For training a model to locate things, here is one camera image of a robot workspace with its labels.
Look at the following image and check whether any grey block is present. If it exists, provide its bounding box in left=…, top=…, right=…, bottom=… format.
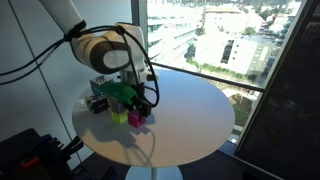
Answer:
left=109, top=97, right=126, bottom=114

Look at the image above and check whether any black window railing bar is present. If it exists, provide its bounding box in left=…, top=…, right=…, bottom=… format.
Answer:
left=151, top=62, right=265, bottom=93

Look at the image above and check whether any upper black white patterned cube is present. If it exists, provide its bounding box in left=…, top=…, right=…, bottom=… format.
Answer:
left=90, top=75, right=113, bottom=96

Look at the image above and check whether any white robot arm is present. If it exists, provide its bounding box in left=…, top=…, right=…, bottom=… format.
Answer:
left=39, top=0, right=158, bottom=117

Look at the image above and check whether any lower black patterned cube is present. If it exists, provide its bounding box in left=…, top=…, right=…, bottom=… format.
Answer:
left=85, top=95, right=108, bottom=114

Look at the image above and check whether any dark panel at window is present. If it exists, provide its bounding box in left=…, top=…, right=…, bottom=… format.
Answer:
left=236, top=0, right=320, bottom=180

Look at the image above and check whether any pink block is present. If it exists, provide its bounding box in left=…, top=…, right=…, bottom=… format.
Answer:
left=128, top=110, right=146, bottom=129

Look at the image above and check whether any yellow-green block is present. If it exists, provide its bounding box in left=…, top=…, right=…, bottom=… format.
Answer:
left=111, top=110, right=128, bottom=124

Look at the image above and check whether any round white table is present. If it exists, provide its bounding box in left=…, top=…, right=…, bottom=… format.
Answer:
left=72, top=70, right=235, bottom=180

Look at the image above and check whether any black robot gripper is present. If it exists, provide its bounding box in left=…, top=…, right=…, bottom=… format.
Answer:
left=132, top=83, right=151, bottom=118

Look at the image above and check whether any black equipment with red handle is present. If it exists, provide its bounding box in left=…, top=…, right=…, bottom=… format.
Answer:
left=0, top=128, right=83, bottom=180

